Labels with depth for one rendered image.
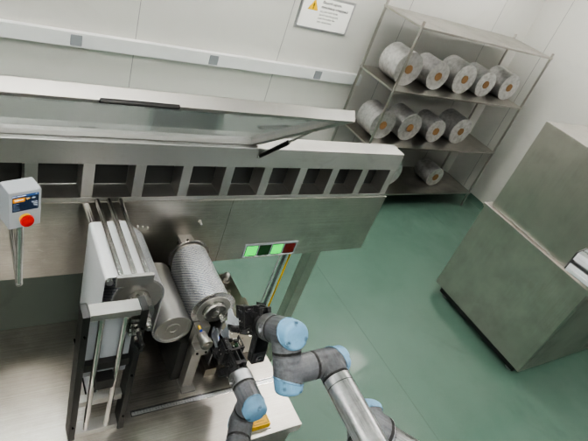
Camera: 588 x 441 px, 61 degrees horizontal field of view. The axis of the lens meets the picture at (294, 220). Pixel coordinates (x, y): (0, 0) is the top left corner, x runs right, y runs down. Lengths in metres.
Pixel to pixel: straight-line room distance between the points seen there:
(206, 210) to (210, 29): 2.49
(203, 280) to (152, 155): 0.43
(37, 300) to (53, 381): 0.28
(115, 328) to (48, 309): 0.57
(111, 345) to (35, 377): 0.46
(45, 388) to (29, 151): 0.76
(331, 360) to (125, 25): 3.08
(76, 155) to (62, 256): 0.38
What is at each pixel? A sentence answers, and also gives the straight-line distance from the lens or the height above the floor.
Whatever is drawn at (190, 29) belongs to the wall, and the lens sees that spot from 4.07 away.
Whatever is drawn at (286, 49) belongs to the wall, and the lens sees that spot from 4.45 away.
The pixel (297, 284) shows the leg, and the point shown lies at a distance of 2.64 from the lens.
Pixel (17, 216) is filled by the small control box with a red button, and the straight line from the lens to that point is 1.26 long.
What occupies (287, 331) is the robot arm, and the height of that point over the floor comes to 1.55.
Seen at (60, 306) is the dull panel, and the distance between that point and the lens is 1.97.
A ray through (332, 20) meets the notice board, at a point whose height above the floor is 1.57.
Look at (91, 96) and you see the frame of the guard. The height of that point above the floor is 1.98.
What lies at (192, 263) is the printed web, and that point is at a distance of 1.71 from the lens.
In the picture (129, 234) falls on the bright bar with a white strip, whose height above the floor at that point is 1.44.
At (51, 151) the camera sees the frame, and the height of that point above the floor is 1.62.
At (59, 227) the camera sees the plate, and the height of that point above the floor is 1.35.
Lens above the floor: 2.42
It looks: 33 degrees down
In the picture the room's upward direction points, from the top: 22 degrees clockwise
